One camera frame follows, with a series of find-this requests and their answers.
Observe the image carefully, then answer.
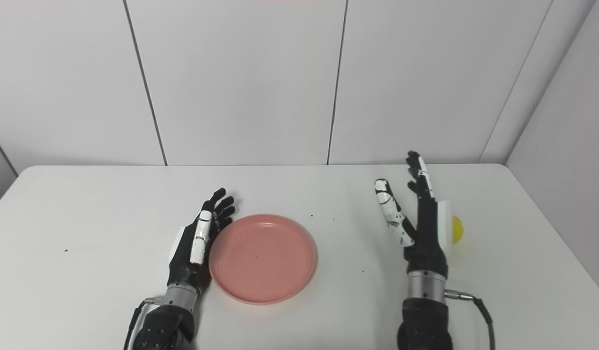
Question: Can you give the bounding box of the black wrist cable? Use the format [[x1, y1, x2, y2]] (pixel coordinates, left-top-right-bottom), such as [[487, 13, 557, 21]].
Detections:
[[444, 289, 496, 350], [123, 297, 165, 350]]

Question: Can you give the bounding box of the pink plate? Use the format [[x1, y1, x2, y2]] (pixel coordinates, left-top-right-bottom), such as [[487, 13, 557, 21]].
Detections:
[[208, 214, 318, 305]]

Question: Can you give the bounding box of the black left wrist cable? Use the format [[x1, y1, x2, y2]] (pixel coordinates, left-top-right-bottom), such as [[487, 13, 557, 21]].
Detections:
[[123, 297, 165, 350]]

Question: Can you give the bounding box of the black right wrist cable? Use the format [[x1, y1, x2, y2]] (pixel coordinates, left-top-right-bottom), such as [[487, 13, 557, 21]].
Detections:
[[444, 289, 496, 350]]

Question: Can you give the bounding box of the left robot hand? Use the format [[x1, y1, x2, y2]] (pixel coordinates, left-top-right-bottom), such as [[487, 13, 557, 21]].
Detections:
[[167, 188, 236, 295]]

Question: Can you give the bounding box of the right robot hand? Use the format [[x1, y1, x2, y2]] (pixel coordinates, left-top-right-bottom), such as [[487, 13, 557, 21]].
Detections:
[[374, 151, 454, 280]]

